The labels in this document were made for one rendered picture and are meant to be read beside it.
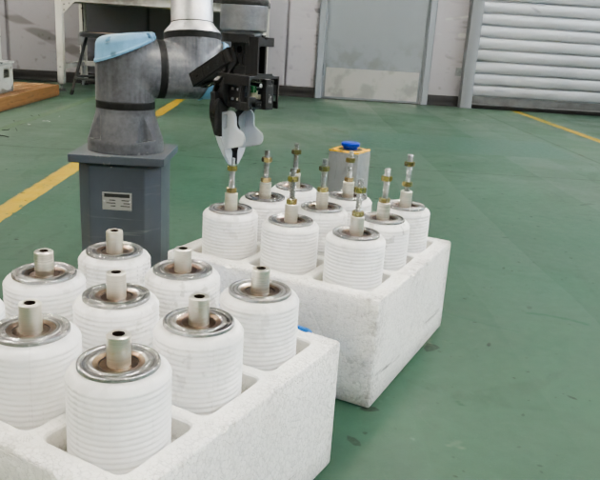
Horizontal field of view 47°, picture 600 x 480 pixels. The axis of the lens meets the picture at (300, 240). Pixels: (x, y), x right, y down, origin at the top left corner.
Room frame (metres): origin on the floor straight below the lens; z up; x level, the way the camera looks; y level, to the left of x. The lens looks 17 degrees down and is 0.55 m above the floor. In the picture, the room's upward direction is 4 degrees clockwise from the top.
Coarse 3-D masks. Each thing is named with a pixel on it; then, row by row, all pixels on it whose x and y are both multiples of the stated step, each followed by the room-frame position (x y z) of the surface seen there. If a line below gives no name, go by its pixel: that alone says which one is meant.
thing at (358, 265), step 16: (336, 240) 1.03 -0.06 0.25; (384, 240) 1.05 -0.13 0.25; (336, 256) 1.03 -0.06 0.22; (352, 256) 1.02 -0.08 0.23; (368, 256) 1.02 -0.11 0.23; (384, 256) 1.05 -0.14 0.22; (336, 272) 1.03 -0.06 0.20; (352, 272) 1.02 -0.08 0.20; (368, 272) 1.02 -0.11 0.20; (352, 288) 1.02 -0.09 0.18; (368, 288) 1.02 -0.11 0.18
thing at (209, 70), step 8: (216, 56) 1.17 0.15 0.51; (224, 56) 1.16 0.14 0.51; (208, 64) 1.18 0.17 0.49; (216, 64) 1.17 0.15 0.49; (224, 64) 1.16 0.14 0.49; (192, 72) 1.21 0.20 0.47; (200, 72) 1.20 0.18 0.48; (208, 72) 1.18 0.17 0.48; (216, 72) 1.18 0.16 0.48; (192, 80) 1.21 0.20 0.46; (200, 80) 1.20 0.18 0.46; (208, 80) 1.20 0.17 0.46
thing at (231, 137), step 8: (224, 112) 1.14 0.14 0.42; (232, 112) 1.14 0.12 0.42; (224, 120) 1.14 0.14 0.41; (232, 120) 1.14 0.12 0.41; (224, 128) 1.14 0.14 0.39; (232, 128) 1.14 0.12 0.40; (216, 136) 1.15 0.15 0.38; (224, 136) 1.14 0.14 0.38; (232, 136) 1.14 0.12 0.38; (240, 136) 1.13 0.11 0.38; (224, 144) 1.14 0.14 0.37; (232, 144) 1.14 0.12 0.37; (240, 144) 1.13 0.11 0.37; (224, 152) 1.15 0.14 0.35
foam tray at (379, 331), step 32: (192, 256) 1.11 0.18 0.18; (256, 256) 1.13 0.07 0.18; (320, 256) 1.16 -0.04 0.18; (416, 256) 1.19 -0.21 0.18; (448, 256) 1.30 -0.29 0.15; (224, 288) 1.08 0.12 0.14; (320, 288) 1.00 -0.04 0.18; (384, 288) 1.02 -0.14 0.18; (416, 288) 1.13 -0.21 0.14; (320, 320) 1.00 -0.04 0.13; (352, 320) 0.98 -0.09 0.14; (384, 320) 0.99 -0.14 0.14; (416, 320) 1.15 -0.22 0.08; (352, 352) 0.98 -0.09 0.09; (384, 352) 1.00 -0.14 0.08; (352, 384) 0.97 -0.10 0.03; (384, 384) 1.02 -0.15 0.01
